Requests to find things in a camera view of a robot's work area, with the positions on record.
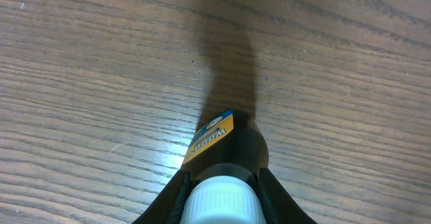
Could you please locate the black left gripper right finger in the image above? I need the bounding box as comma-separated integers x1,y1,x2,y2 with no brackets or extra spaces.
257,167,317,224

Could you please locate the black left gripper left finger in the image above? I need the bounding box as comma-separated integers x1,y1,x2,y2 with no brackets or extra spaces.
132,170,192,224

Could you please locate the dark syrup bottle white cap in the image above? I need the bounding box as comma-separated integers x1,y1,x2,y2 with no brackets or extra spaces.
179,109,270,224

